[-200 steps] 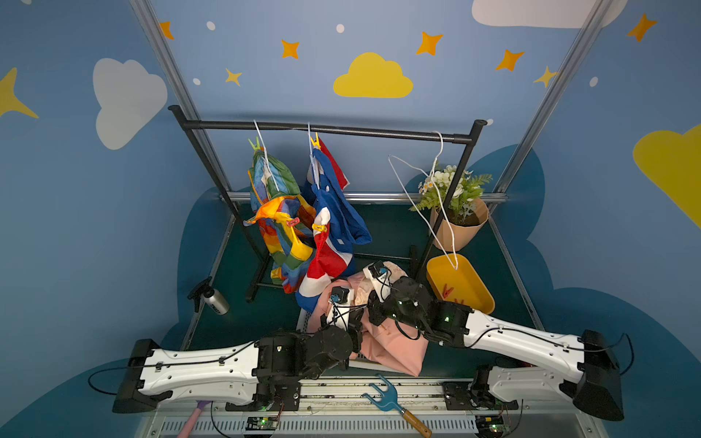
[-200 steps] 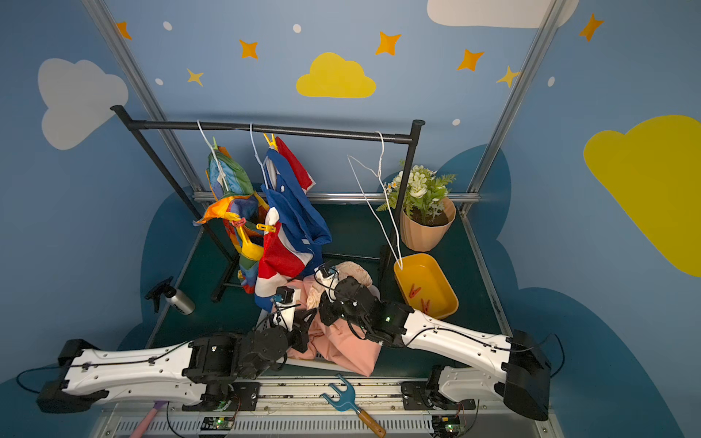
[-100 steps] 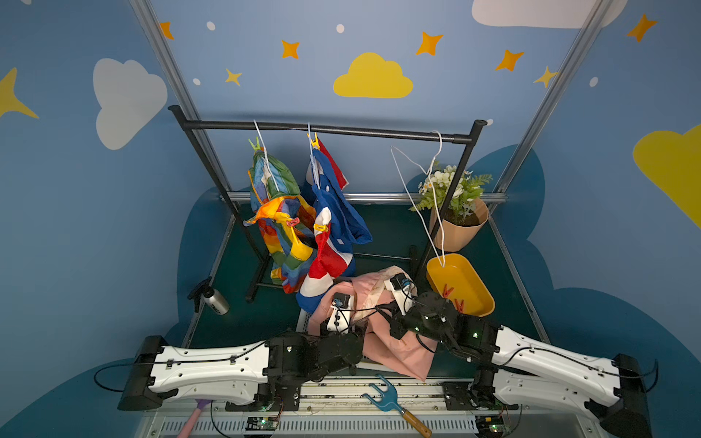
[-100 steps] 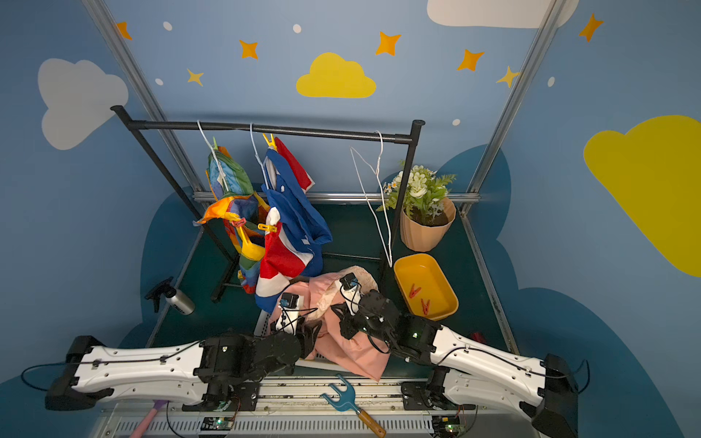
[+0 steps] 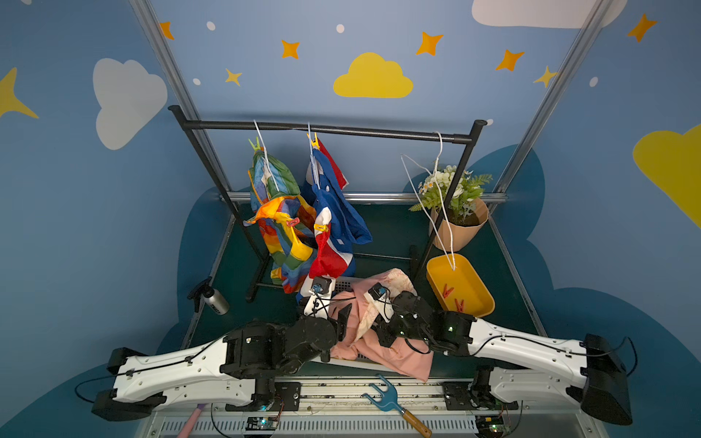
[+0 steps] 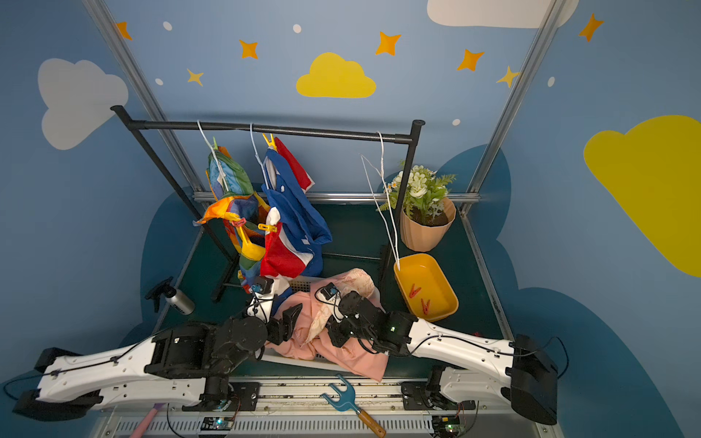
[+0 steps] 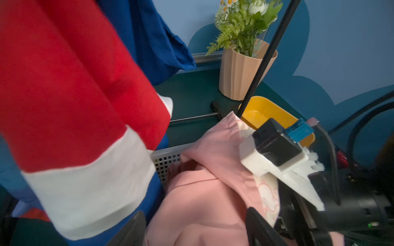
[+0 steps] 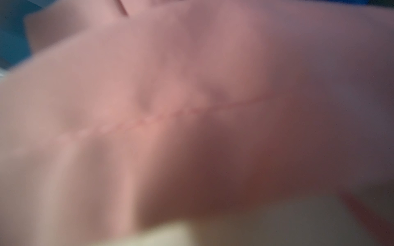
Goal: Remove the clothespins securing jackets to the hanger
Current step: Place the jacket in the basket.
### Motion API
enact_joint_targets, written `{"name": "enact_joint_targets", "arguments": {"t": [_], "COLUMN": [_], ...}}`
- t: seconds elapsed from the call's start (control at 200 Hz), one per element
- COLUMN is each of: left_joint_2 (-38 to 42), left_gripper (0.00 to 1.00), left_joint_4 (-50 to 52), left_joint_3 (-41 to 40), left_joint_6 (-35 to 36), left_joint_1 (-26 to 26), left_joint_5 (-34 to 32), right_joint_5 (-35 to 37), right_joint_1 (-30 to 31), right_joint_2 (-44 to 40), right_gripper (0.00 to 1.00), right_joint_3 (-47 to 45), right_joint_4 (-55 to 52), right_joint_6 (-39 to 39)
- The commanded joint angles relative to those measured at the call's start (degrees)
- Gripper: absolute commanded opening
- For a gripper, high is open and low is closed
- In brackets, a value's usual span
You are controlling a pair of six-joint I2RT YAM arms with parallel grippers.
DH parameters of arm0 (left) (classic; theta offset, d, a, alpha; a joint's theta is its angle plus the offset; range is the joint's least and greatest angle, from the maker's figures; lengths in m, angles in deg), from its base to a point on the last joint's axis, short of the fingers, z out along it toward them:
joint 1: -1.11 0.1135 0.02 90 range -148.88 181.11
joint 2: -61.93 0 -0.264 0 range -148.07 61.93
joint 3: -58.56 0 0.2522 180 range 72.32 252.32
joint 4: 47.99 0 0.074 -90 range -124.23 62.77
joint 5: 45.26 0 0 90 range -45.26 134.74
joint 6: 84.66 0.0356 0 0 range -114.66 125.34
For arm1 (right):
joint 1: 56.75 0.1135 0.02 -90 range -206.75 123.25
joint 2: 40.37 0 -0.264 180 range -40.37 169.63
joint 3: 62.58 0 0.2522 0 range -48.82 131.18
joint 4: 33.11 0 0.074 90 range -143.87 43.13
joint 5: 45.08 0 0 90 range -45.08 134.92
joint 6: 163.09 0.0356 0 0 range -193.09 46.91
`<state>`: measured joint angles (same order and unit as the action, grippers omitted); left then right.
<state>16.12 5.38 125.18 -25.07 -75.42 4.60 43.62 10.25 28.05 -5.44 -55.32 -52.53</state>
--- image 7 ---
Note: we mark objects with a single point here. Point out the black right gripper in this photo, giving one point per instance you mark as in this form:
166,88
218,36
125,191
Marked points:
299,219

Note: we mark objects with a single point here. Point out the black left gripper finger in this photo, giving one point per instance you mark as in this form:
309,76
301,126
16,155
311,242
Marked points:
132,233

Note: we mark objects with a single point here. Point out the yellow plastic tray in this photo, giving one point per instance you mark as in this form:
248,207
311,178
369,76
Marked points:
261,110

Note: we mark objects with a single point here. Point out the blue red white jacket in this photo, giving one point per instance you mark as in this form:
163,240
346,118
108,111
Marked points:
79,119

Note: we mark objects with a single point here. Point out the artificial white flowers plant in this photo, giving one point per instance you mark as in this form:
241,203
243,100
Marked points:
241,22

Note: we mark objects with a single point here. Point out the white plastic laundry basket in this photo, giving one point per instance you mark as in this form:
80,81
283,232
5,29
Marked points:
164,158

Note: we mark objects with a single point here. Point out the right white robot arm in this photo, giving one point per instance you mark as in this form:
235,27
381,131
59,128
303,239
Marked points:
359,202

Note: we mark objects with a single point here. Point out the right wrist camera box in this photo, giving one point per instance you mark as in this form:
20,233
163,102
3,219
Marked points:
291,167

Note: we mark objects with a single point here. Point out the pink kids jacket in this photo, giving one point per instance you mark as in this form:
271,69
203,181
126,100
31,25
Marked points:
209,192

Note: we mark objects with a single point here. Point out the beige faceted flower pot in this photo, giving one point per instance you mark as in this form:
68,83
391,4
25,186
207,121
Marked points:
237,70

